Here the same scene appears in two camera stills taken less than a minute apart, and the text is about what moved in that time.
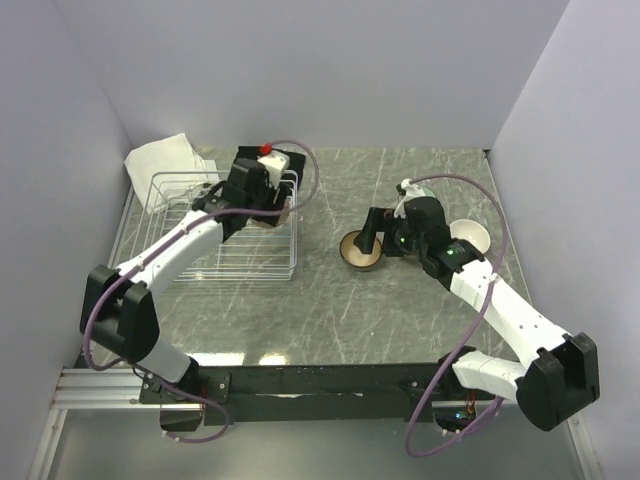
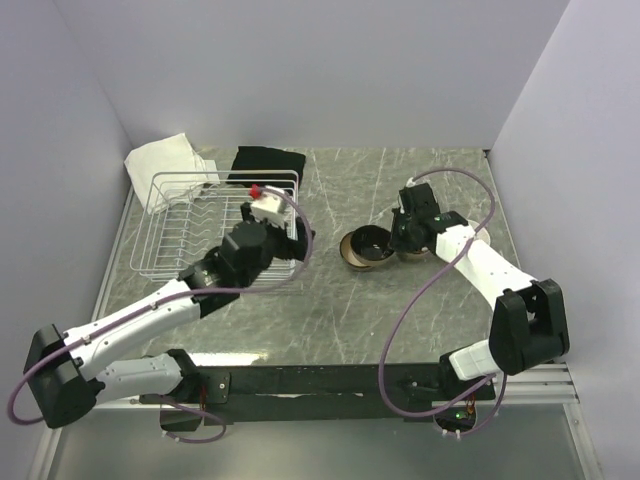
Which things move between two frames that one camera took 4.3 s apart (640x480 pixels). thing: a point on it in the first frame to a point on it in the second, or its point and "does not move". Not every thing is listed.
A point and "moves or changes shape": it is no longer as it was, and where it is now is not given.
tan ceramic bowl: x=285 y=218 moves or changes shape
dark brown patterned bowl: x=353 y=255 does not move
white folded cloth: x=170 y=171 does not move
